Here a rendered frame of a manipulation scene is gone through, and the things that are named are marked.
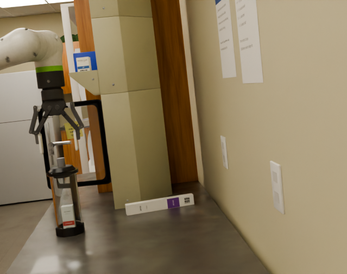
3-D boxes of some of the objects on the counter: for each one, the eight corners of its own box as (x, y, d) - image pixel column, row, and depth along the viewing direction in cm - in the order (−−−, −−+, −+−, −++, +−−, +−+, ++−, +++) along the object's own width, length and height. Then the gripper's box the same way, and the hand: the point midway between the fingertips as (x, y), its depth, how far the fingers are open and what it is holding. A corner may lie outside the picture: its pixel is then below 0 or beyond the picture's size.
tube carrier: (87, 223, 181) (79, 166, 178) (84, 231, 170) (76, 170, 168) (57, 227, 180) (49, 169, 178) (52, 236, 169) (44, 174, 167)
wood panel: (197, 179, 245) (165, -116, 229) (198, 180, 242) (166, -119, 226) (98, 191, 241) (60, -107, 225) (98, 193, 238) (58, -110, 223)
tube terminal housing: (169, 186, 236) (150, 23, 227) (175, 201, 204) (154, 12, 195) (117, 192, 234) (96, 28, 225) (114, 209, 202) (90, 18, 193)
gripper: (87, 85, 174) (94, 147, 176) (19, 92, 172) (27, 154, 175) (85, 85, 167) (93, 149, 169) (14, 92, 165) (23, 157, 167)
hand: (58, 147), depth 172 cm, fingers open, 11 cm apart
